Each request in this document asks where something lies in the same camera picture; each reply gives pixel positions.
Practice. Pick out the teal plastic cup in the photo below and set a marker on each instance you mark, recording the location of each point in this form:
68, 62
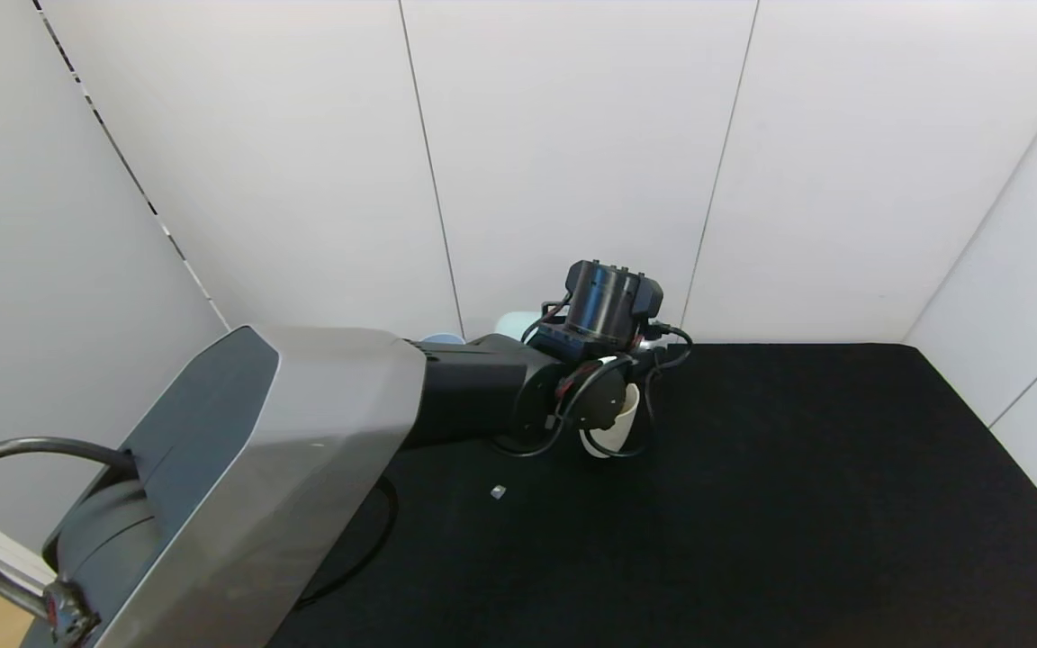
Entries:
518, 326

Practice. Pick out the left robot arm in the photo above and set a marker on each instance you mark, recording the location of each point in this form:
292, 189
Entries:
257, 468

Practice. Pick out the light blue plastic cup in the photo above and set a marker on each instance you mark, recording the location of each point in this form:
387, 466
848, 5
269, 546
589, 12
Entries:
443, 339

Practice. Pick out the beige plastic cup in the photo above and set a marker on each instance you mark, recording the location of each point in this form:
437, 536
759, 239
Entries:
631, 409

